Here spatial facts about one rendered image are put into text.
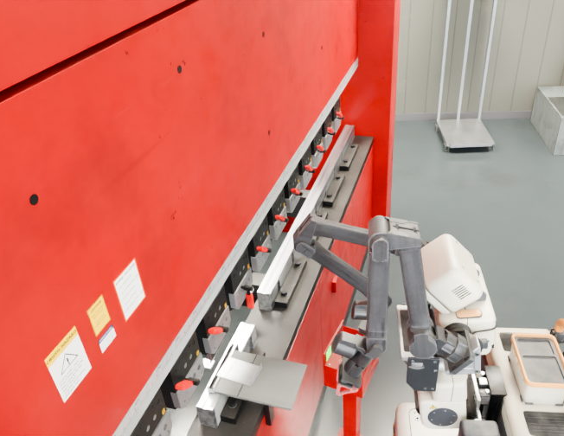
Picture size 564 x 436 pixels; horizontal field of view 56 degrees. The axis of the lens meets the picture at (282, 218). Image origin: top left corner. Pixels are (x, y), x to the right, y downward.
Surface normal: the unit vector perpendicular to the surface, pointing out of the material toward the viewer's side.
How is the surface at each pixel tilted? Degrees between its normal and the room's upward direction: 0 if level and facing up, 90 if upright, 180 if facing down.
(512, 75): 90
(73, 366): 90
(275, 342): 0
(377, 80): 90
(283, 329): 0
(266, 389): 0
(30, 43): 90
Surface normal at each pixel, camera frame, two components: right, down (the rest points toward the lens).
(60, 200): 0.95, 0.11
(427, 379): -0.11, 0.55
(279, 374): -0.07, -0.83
